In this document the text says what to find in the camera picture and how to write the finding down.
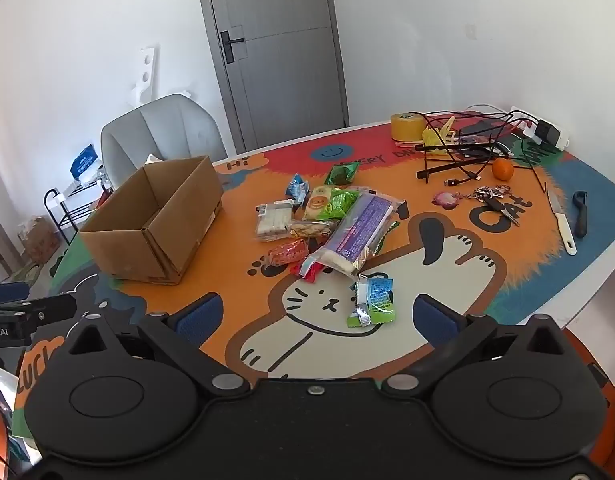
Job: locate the white wall outlet cover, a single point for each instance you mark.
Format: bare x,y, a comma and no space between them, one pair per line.
471,30

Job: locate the blue small snack packet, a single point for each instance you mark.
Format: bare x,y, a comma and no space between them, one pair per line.
297,187

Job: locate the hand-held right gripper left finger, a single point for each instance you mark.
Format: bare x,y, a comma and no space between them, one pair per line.
202,316

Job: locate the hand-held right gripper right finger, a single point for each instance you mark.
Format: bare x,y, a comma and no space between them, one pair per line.
436,321

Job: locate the white foam board with holes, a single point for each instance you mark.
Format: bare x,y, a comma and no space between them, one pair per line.
145,75

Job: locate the clear snack bar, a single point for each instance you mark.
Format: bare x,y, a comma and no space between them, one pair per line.
312,229

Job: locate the grey chair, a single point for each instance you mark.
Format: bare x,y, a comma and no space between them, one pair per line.
172,125

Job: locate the brown cardboard box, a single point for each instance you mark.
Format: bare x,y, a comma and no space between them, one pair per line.
187,222

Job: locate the blue plastic bag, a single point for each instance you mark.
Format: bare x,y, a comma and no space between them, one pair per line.
83,160

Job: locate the yellow hair clip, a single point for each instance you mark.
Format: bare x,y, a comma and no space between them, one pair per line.
448,127

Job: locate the black shoe rack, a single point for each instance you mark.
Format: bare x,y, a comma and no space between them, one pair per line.
57,210

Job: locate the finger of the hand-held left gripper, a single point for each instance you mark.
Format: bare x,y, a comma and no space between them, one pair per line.
47,307

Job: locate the grey door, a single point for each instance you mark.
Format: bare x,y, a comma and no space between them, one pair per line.
282,70

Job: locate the black folding stand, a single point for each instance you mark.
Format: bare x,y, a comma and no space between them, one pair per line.
452,166

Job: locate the yellow tape roll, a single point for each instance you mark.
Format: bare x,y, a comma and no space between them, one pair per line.
408,127

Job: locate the orange red snack packet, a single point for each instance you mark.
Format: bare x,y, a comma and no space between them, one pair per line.
286,252

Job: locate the white power strip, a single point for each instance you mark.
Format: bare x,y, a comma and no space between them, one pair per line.
525,132

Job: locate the black peeler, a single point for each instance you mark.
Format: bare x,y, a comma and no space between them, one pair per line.
580,217

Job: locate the blue green snack packet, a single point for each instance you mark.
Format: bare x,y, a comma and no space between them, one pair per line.
377,300

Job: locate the orange fruit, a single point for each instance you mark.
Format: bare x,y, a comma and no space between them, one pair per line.
503,170

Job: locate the printed cardboard box on floor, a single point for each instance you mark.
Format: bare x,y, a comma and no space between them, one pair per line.
37,240

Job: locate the green label bread packet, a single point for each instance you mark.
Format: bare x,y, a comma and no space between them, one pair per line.
330,202

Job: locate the black charger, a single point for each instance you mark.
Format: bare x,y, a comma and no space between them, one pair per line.
546,132

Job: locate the white wafer packet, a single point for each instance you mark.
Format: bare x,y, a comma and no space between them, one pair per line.
273,220

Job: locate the green strip snack packet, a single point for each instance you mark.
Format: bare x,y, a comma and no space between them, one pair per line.
386,235

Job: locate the black smartphone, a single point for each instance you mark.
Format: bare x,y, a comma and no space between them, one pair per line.
480,130

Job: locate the large purple snack packet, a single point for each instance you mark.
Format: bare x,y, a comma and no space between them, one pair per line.
357,230

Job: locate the bunch of keys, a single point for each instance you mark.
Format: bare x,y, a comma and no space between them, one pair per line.
495,197

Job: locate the colourful cartoon cat mat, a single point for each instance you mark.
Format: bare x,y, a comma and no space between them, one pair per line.
437,220

